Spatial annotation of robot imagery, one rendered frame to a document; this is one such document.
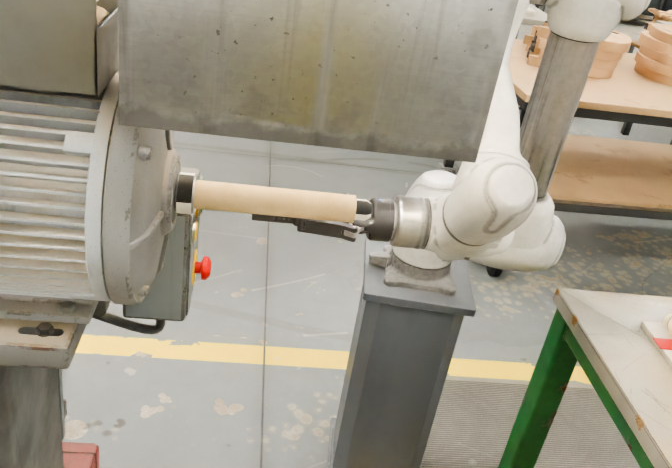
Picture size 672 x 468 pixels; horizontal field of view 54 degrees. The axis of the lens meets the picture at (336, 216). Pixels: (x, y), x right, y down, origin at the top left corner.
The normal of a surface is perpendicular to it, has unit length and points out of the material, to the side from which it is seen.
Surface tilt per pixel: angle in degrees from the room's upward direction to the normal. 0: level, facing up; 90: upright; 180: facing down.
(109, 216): 76
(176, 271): 90
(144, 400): 0
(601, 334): 0
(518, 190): 55
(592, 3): 100
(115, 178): 59
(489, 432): 0
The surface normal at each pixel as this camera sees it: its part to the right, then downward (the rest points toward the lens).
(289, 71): 0.07, 0.48
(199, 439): 0.14, -0.87
